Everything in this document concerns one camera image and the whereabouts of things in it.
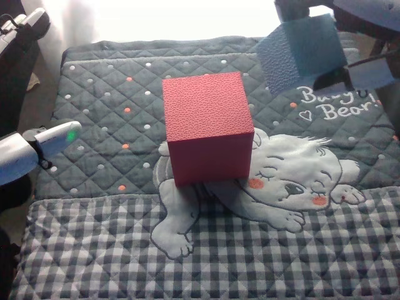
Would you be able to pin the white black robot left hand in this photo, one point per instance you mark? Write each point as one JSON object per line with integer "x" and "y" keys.
{"x": 18, "y": 153}

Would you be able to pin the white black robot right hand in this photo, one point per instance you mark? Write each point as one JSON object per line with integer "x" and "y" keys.
{"x": 368, "y": 12}

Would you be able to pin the blue foam block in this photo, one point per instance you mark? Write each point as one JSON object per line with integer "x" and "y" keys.
{"x": 290, "y": 56}

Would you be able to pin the red cube box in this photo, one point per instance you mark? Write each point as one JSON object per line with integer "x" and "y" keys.
{"x": 206, "y": 125}

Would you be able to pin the beige scrap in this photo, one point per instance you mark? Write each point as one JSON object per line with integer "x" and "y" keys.
{"x": 32, "y": 82}

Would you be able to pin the grey quilt with printed bear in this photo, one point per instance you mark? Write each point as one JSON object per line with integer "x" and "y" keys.
{"x": 281, "y": 250}

